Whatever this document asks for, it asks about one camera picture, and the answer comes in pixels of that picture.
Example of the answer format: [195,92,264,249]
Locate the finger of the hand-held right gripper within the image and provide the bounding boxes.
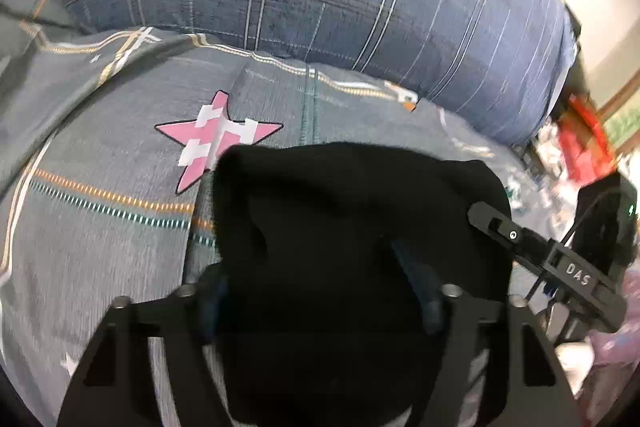
[467,202,551,273]

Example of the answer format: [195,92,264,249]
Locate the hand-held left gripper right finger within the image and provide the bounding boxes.
[392,243,583,427]

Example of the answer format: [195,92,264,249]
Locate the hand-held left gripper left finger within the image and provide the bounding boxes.
[57,263,231,427]

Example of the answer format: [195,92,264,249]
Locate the black pants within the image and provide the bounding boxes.
[212,142,513,425]

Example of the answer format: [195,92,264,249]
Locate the pile of cluttered packets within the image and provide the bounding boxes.
[505,117,581,228]

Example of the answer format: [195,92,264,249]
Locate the purple printed cloth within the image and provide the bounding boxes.
[587,327,640,388]

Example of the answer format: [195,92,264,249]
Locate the red plastic bag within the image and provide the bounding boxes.
[557,97,618,182]

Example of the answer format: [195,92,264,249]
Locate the grey printed bed sheet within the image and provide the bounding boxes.
[0,0,566,427]

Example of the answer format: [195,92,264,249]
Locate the black cable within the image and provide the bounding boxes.
[562,197,603,248]

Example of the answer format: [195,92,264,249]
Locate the wooden frame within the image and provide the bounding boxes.
[597,94,640,148]

